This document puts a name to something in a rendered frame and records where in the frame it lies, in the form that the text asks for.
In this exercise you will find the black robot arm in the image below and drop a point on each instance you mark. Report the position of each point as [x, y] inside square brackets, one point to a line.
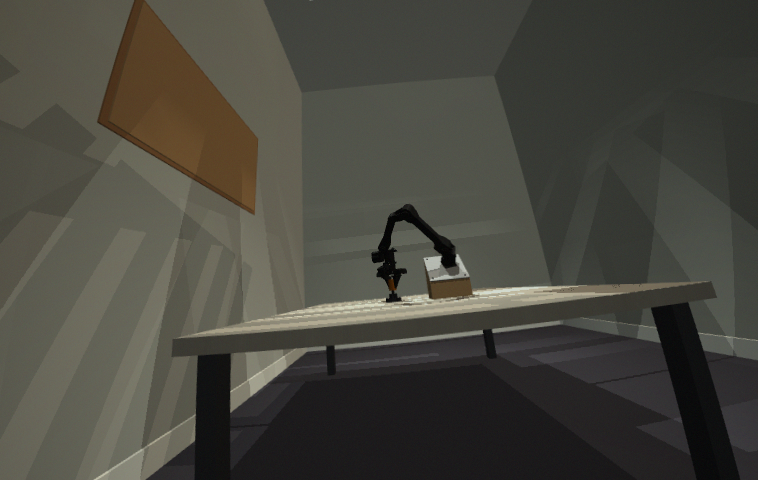
[408, 213]

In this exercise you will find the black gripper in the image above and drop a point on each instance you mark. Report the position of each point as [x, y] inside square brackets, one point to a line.
[397, 273]

